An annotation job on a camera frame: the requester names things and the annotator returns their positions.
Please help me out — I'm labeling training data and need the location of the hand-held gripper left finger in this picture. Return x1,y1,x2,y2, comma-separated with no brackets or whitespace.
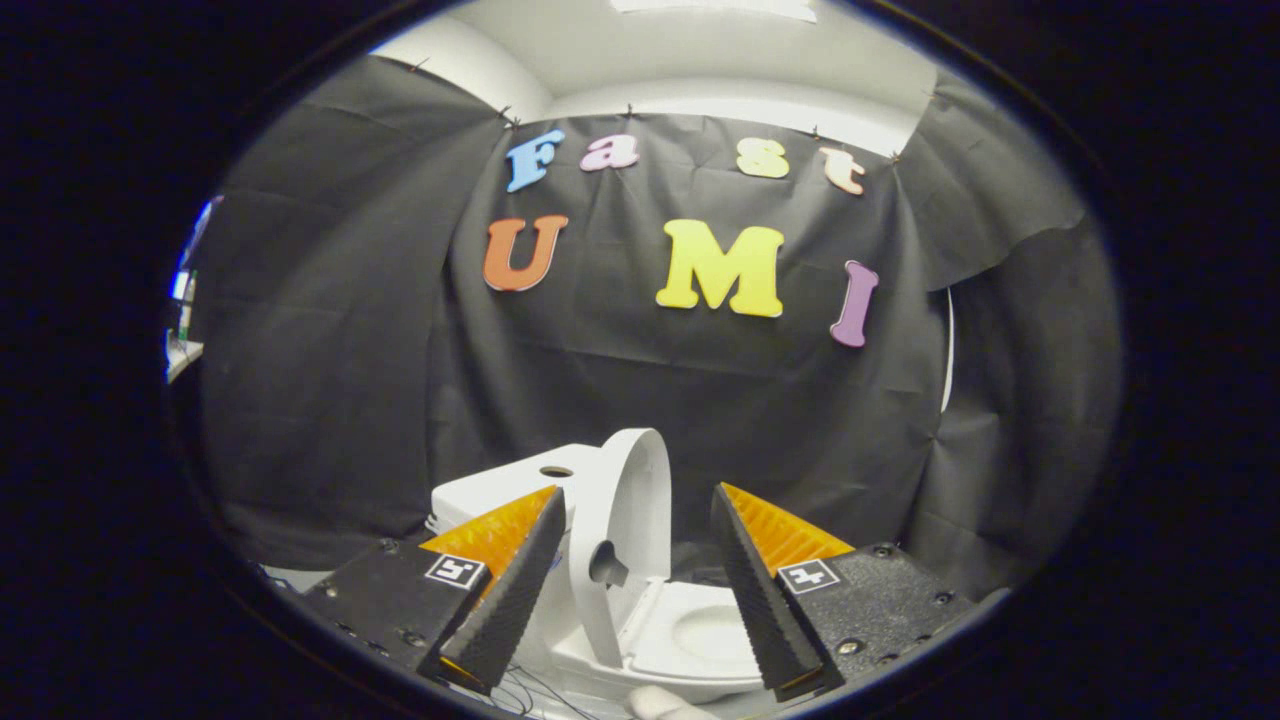
300,486,567,696

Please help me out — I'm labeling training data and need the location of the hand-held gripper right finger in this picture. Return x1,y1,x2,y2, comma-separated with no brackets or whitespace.
710,482,976,701

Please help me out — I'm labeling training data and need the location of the white toilet lid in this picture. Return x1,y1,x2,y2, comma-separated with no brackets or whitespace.
568,428,673,669

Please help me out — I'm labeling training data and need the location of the white toilet bowl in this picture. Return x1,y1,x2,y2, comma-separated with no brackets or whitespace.
550,620,766,703

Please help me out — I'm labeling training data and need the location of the white rounded object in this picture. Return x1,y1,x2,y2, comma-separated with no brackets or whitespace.
625,685,721,720

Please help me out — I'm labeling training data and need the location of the black backdrop cloth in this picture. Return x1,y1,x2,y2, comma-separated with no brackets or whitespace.
190,55,1121,601

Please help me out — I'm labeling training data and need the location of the ceiling light panel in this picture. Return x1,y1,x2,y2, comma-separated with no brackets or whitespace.
610,0,817,23

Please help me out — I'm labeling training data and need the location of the thin black cable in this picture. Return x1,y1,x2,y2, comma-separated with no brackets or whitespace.
495,665,601,717

